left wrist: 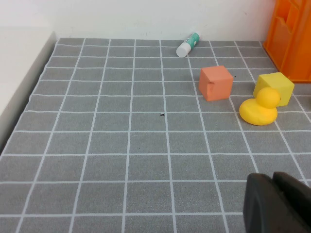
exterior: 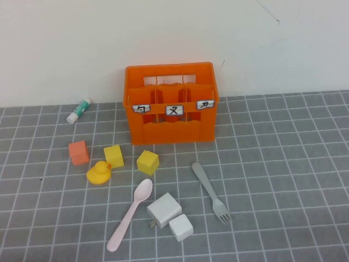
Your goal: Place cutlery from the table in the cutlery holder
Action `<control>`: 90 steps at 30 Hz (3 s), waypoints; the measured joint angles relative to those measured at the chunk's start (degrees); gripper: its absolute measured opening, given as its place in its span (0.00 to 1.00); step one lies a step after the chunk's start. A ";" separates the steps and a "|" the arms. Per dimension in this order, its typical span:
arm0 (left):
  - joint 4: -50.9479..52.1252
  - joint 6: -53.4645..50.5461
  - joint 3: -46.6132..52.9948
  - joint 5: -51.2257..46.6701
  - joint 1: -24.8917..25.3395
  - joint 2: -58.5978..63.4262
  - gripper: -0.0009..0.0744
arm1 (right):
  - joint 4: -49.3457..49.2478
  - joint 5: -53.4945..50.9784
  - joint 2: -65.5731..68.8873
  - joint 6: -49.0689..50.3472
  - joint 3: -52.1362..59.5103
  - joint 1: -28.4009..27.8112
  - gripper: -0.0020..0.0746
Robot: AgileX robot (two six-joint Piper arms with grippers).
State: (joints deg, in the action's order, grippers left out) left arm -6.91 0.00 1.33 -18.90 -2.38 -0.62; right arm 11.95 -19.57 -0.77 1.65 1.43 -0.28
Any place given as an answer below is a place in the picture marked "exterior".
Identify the white green glue stick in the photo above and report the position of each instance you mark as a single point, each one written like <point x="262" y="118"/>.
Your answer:
<point x="78" y="110"/>

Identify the paper label with spoon character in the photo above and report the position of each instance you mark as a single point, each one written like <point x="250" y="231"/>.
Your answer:
<point x="141" y="108"/>

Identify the paper label with knife character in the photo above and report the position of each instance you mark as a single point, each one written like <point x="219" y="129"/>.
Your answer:
<point x="205" y="104"/>

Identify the white foam cube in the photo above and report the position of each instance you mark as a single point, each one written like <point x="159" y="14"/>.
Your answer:
<point x="181" y="227"/>

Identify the yellow rubber duck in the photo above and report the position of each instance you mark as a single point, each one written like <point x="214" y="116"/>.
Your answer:
<point x="98" y="174"/>

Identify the grey plastic fork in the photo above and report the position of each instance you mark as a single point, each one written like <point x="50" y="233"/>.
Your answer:
<point x="208" y="188"/>

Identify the orange foam cube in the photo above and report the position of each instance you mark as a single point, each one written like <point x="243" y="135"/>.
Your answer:
<point x="79" y="152"/>

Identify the white wall charger plug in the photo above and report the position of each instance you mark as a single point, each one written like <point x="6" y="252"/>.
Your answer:
<point x="163" y="208"/>

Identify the orange plastic cutlery holder crate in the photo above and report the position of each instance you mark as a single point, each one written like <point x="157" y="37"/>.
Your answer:
<point x="169" y="133"/>

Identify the paper label with fork character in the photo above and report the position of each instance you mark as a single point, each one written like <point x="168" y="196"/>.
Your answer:
<point x="174" y="110"/>

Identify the grey checkered tablecloth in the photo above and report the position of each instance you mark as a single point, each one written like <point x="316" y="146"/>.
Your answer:
<point x="272" y="163"/>

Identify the yellow foam cube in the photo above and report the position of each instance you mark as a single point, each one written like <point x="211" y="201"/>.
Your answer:
<point x="114" y="156"/>
<point x="147" y="162"/>

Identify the pale pink plastic spoon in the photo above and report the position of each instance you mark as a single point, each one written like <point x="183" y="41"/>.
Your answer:
<point x="128" y="215"/>

